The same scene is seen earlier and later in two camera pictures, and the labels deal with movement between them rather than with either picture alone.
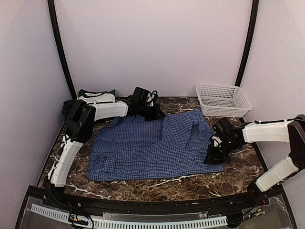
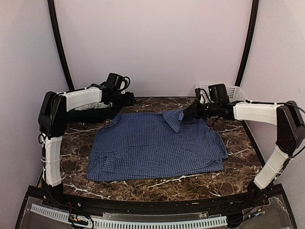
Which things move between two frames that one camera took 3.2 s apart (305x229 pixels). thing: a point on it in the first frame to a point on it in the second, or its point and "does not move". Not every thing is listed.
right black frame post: (251, 35) does not move
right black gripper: (213, 157) to (195, 109)
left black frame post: (51, 6) does not move
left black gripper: (156, 115) to (129, 101)
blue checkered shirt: (128, 149) does not move
